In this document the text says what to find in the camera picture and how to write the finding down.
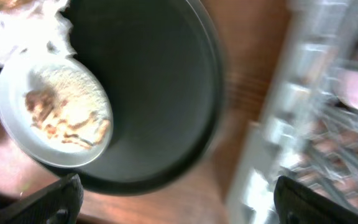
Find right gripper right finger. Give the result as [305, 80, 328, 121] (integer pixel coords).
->
[273, 175, 358, 224]

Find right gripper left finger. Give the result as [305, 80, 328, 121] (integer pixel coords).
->
[0, 174, 84, 223]

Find grey dishwasher rack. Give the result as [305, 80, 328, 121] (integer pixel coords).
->
[226, 1, 358, 223]

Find grey plate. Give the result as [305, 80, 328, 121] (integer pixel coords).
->
[0, 54, 113, 168]

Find food scraps on plate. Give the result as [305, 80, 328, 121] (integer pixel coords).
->
[25, 66, 112, 149]

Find crumpled white tissue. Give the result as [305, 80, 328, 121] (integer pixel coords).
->
[0, 0, 76, 68]

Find round black serving tray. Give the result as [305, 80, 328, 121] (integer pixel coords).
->
[0, 0, 226, 196]

